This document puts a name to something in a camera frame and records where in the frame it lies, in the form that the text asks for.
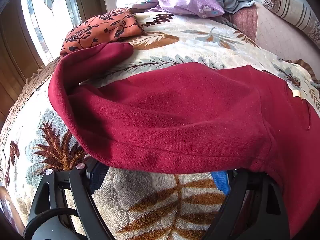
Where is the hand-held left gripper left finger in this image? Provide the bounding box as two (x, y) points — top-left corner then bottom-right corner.
(27, 159), (113, 240)

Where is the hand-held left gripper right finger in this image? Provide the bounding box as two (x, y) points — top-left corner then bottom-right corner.
(202, 169), (292, 240)

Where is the dark red garment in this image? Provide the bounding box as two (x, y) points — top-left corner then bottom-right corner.
(49, 42), (320, 240)

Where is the leaf print blanket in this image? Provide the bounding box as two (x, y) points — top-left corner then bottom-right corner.
(0, 11), (320, 240)

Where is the brown ruffled bed cover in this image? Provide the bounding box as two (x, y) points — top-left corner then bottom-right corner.
(0, 60), (60, 150)

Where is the orange floral cloth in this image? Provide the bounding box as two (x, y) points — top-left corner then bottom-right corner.
(60, 8), (145, 57)

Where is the pink bedsheet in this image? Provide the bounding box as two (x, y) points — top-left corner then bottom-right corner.
(222, 1), (320, 63)

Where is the stained glass window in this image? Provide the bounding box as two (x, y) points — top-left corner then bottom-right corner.
(19, 0), (85, 65)

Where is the purple floral cloth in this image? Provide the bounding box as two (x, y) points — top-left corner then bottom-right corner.
(149, 0), (225, 18)

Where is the striped bolster pillow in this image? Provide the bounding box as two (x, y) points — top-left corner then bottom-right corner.
(259, 0), (320, 48)

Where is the wooden window frame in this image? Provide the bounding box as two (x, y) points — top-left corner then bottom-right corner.
(0, 0), (108, 123)

